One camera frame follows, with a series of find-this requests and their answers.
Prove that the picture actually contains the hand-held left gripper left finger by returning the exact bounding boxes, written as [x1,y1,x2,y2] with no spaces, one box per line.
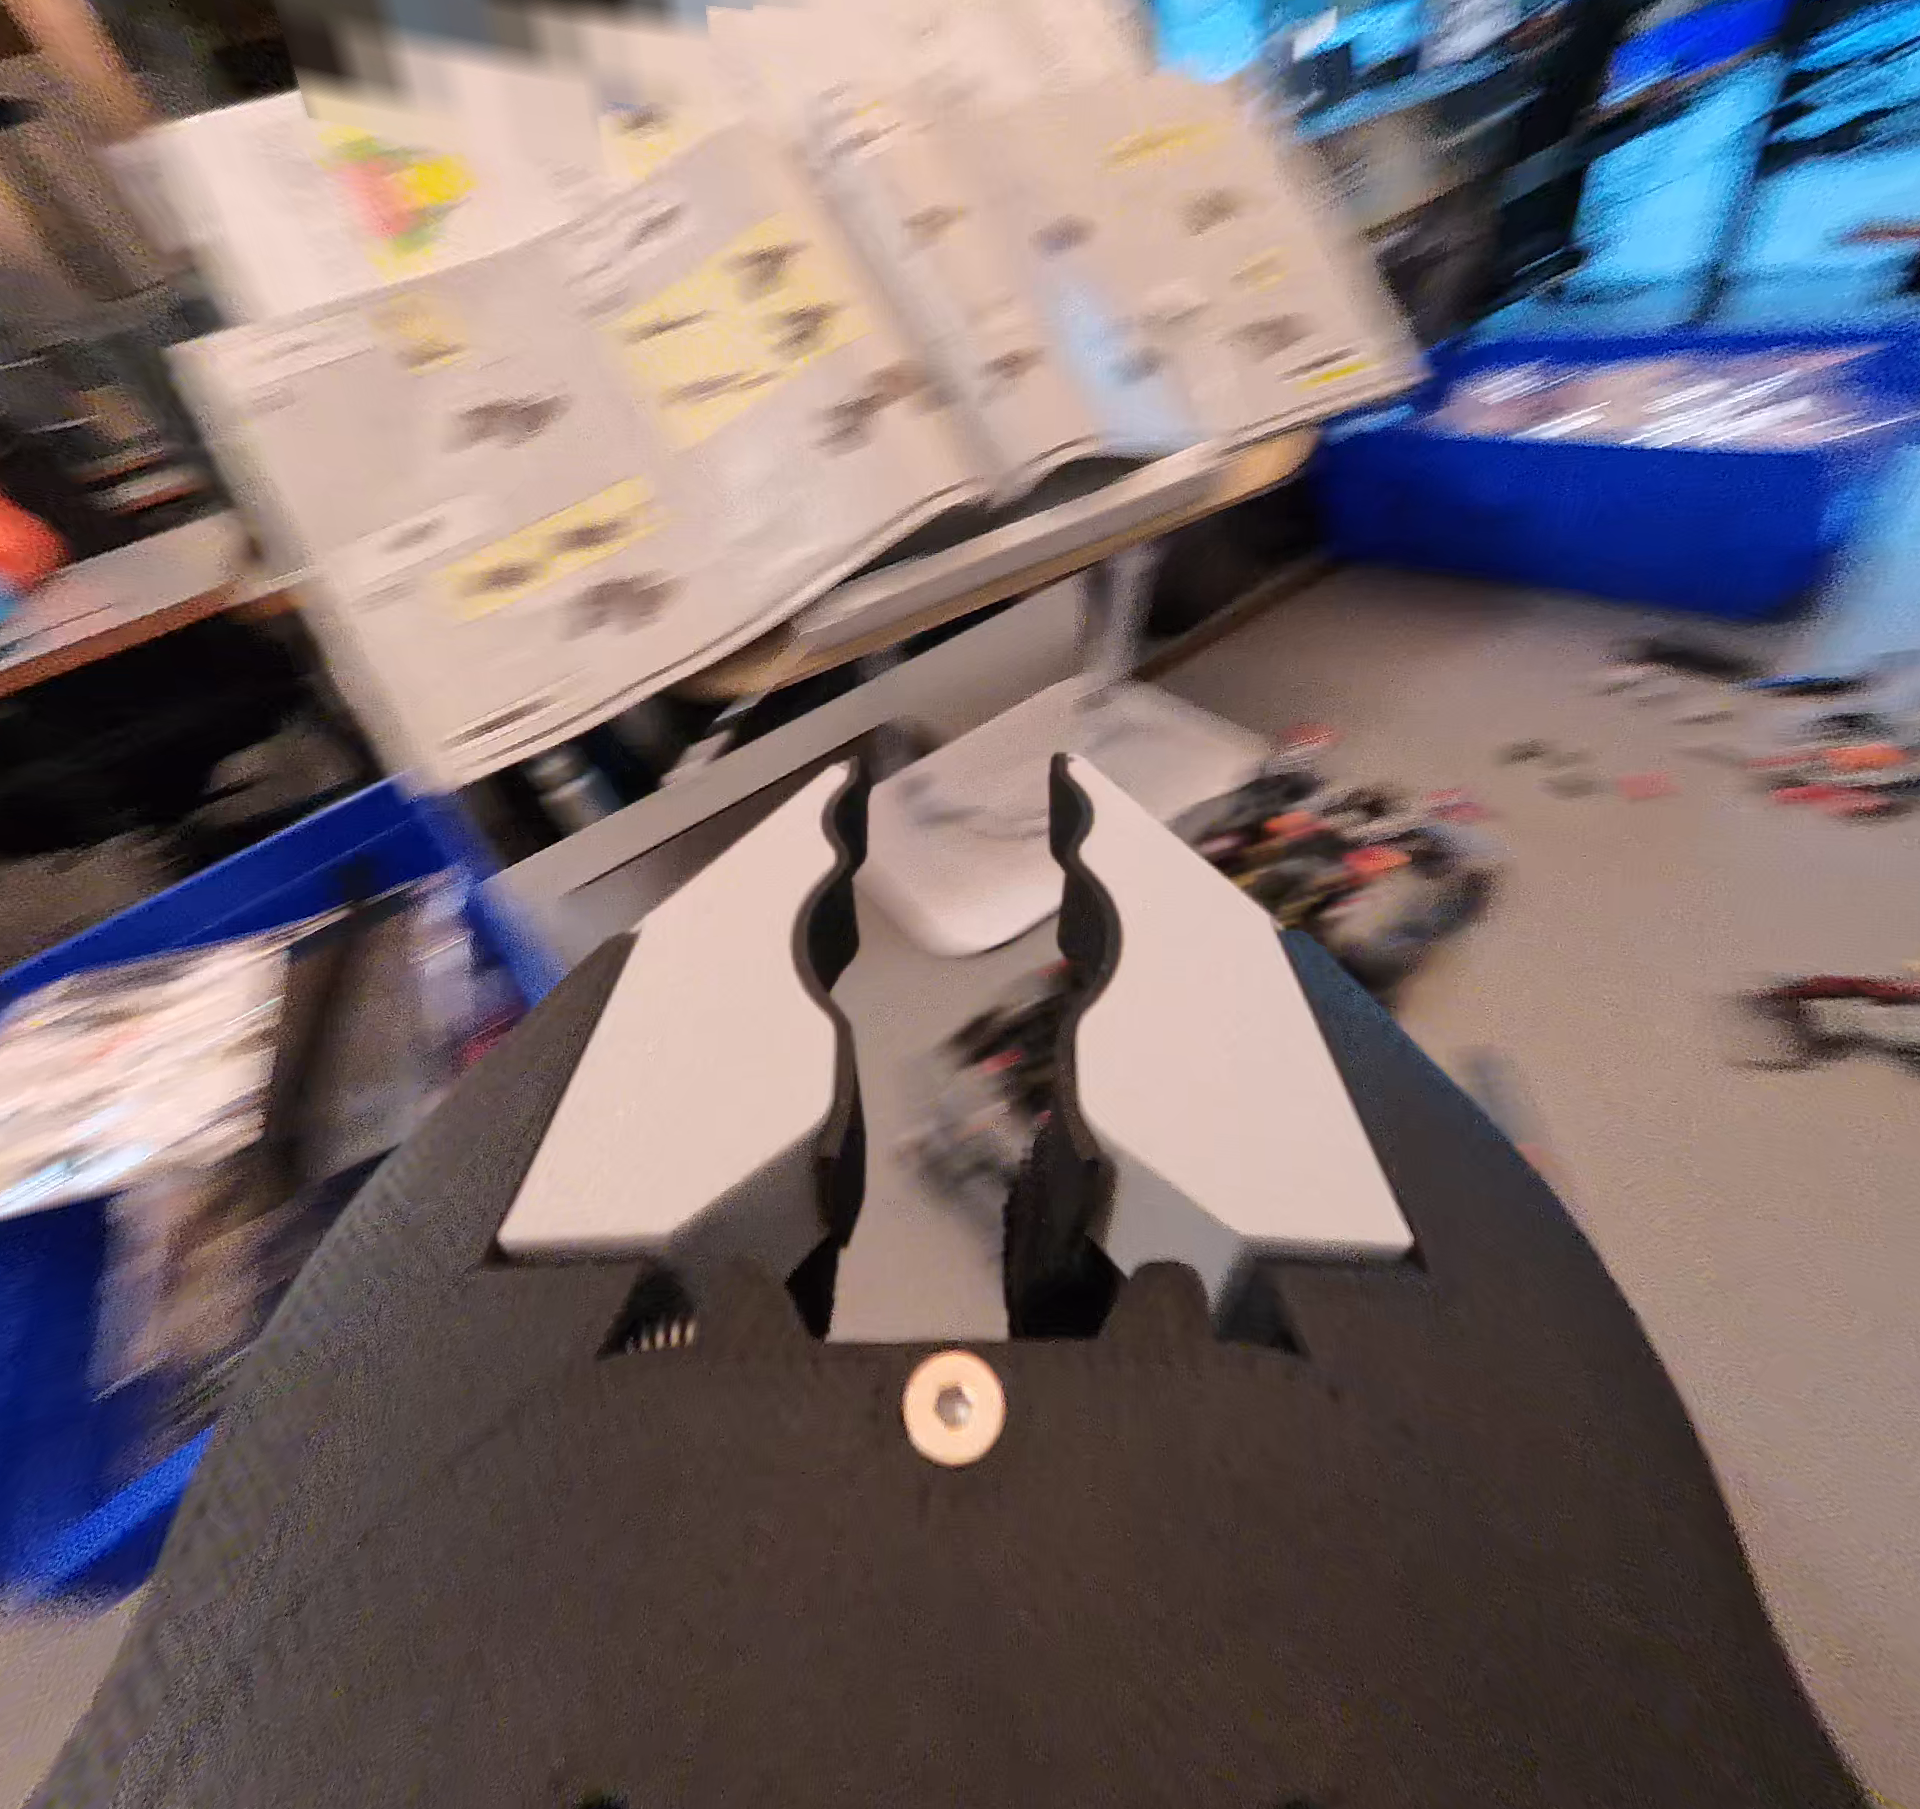
[493,757,875,1342]

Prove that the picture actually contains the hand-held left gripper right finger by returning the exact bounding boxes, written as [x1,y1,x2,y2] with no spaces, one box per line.
[1003,751,1421,1342]

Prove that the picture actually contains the small black lego assembly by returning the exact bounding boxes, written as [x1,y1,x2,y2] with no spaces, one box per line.
[900,945,1089,1203]

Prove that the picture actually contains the red and black lego assembly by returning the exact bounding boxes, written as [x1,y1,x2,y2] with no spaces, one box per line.
[1740,968,1920,1076]

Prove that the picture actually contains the scattered small lego pieces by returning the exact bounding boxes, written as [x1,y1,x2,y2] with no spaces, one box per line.
[1501,632,1920,827]

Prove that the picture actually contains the pile of toy model parts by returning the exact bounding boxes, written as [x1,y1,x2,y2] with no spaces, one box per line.
[1179,767,1509,991]

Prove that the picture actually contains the white book stand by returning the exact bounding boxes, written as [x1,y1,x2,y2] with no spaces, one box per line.
[675,429,1330,959]

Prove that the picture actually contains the clear plastic bags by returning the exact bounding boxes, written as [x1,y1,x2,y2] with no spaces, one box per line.
[0,924,497,1390]
[1426,346,1907,453]

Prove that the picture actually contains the blue plastic bin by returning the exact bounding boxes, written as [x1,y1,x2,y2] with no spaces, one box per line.
[1311,323,1920,625]
[0,772,566,1608]

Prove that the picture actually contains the open instruction booklet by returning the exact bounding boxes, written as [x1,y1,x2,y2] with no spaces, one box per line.
[104,0,1430,797]

